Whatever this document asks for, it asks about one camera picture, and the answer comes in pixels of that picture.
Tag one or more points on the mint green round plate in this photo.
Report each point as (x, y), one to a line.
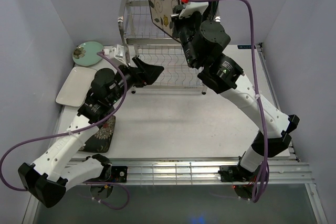
(85, 54)

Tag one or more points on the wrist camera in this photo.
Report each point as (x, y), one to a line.
(115, 54)
(189, 7)

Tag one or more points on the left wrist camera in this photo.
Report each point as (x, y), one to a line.
(115, 54)

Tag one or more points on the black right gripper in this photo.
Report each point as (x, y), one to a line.
(177, 22)

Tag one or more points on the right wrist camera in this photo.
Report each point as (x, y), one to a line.
(189, 7)

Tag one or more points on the white rectangular plate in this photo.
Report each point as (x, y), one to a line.
(74, 90)

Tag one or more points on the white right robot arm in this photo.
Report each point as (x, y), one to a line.
(203, 42)

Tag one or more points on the blue table label sticker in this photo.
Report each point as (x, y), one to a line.
(245, 47)

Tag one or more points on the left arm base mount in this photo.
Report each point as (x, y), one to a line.
(111, 173)

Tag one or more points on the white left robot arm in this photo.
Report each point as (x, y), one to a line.
(48, 177)

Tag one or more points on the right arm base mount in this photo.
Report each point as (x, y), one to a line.
(236, 173)

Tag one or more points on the stainless steel dish rack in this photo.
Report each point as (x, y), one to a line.
(141, 38)

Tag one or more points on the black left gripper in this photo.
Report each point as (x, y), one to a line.
(149, 73)

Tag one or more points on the aluminium table edge rail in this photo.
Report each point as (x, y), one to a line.
(206, 172)

